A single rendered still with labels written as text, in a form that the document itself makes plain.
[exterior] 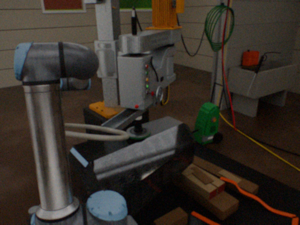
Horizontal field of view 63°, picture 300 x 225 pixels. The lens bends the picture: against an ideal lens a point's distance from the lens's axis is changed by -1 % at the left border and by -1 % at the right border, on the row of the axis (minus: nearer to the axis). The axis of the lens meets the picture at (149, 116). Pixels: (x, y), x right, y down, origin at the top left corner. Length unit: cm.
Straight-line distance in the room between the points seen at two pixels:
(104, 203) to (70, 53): 55
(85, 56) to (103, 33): 197
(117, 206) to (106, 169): 99
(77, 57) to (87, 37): 736
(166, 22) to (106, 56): 74
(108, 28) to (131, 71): 96
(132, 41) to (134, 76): 26
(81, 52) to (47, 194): 48
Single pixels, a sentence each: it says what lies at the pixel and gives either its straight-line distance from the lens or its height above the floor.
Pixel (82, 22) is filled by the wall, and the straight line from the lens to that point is 811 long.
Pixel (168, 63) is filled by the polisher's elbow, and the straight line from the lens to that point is 252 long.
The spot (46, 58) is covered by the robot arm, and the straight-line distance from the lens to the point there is 81.
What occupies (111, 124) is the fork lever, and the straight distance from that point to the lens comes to 184.
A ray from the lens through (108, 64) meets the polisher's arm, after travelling 275.
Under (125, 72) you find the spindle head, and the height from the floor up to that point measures 140.
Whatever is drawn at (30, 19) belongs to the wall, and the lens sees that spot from 778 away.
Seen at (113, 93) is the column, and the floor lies 96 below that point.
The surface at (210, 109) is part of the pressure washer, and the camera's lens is 357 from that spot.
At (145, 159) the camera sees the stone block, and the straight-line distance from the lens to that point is 209.
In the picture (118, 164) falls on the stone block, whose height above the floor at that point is 73.
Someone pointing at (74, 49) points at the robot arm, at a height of 173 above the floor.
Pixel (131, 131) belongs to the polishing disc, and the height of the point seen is 86.
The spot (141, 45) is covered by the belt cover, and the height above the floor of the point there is 161.
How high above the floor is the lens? 183
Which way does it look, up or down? 23 degrees down
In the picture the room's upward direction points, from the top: 1 degrees counter-clockwise
